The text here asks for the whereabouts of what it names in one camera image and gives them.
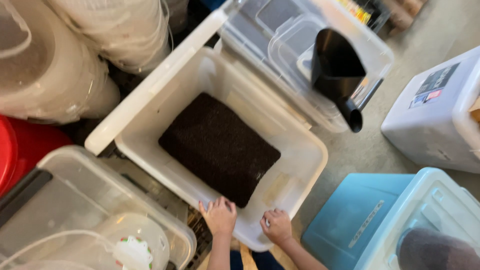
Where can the brown cardboard rolls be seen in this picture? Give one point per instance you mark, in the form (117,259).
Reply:
(403,13)

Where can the person's right hand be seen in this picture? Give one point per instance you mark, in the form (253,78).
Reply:
(278,227)

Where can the white green red sticker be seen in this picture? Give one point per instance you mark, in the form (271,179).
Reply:
(133,253)

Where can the white bin lid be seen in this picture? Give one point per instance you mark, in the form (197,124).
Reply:
(150,90)

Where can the black crate with yellow packets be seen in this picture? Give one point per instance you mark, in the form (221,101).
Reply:
(365,11)

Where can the red plastic bucket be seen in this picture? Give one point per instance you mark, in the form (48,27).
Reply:
(26,146)

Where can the dark brown granular soil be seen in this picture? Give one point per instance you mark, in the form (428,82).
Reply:
(217,148)

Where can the person's right fingers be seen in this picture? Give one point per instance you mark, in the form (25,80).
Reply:
(272,216)

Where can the white labelled storage bin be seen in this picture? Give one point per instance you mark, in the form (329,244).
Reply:
(431,123)

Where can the blue bin lid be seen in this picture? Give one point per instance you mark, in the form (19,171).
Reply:
(345,221)

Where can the small clear plastic container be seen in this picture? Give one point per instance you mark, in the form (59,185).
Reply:
(290,45)
(277,13)

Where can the black mesh crate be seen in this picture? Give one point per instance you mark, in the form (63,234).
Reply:
(198,240)

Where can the black plastic scoop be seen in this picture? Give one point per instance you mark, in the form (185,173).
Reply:
(335,71)

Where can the person's dark blue trousers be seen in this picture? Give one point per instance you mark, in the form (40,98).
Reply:
(266,261)

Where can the person's left hand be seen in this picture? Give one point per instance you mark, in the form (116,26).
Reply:
(219,221)

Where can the large clear storage bin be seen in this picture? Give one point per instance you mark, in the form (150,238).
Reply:
(255,48)

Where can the stack of translucent buckets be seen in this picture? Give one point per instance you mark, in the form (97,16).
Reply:
(127,30)
(48,71)

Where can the white plastic storage bin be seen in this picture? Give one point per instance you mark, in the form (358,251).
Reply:
(300,157)

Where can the round translucent lidded tub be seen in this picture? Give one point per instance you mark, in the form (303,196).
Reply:
(101,236)

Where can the light blue storage bin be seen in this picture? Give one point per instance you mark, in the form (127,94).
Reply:
(423,202)

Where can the person's left fingers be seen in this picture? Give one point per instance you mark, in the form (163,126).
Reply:
(218,204)

